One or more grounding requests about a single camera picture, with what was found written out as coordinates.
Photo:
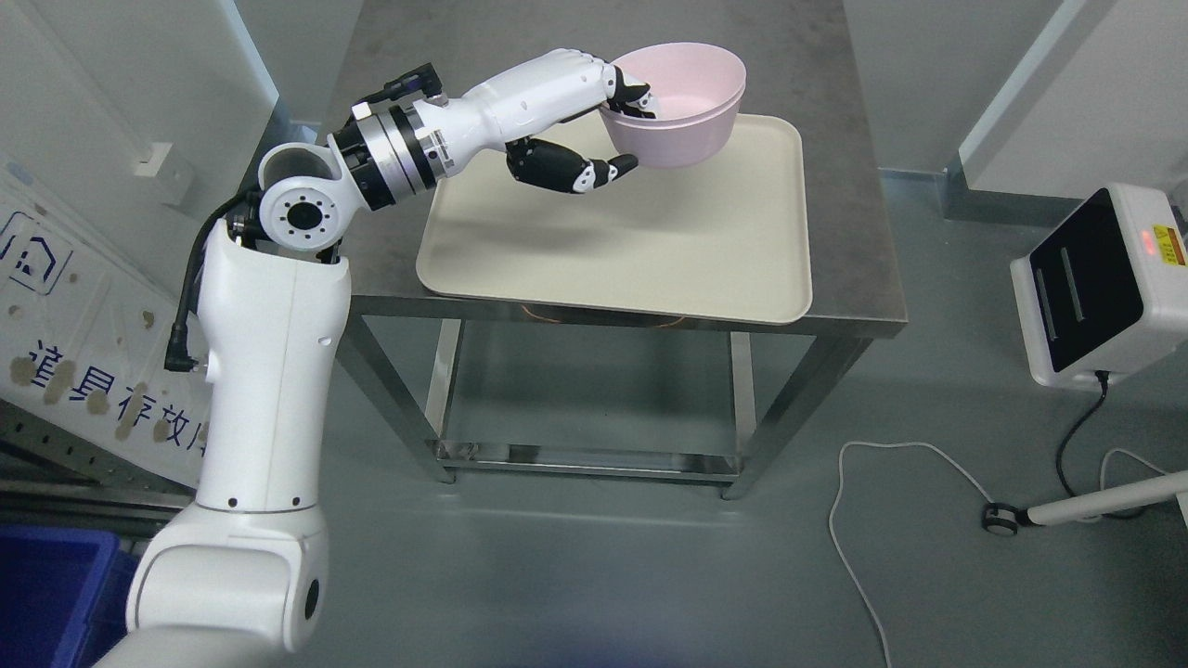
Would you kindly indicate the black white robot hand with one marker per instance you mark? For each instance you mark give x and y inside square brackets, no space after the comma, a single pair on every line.
[508,112]

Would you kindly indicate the pink bowl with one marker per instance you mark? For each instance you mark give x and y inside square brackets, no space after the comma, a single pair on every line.
[689,81]
[689,129]

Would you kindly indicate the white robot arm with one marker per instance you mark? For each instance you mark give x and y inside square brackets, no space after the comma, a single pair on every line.
[238,577]

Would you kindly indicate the beige plastic tray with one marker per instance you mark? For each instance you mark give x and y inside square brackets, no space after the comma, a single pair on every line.
[721,240]

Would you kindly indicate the stainless steel table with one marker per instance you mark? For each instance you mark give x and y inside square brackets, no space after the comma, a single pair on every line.
[799,57]

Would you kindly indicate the white sign board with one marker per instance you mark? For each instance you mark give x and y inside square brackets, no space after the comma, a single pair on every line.
[84,340]

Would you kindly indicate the white black box device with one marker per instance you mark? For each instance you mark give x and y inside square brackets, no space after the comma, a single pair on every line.
[1105,291]

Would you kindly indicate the white stand leg with caster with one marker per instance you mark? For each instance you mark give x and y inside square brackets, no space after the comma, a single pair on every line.
[1005,519]

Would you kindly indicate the blue plastic bin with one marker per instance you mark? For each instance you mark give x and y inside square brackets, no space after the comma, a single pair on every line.
[63,592]

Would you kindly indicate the white wall socket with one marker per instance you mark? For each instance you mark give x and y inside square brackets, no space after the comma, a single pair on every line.
[170,175]

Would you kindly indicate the grey metal shelf frame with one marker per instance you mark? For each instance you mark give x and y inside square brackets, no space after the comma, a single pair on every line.
[52,478]

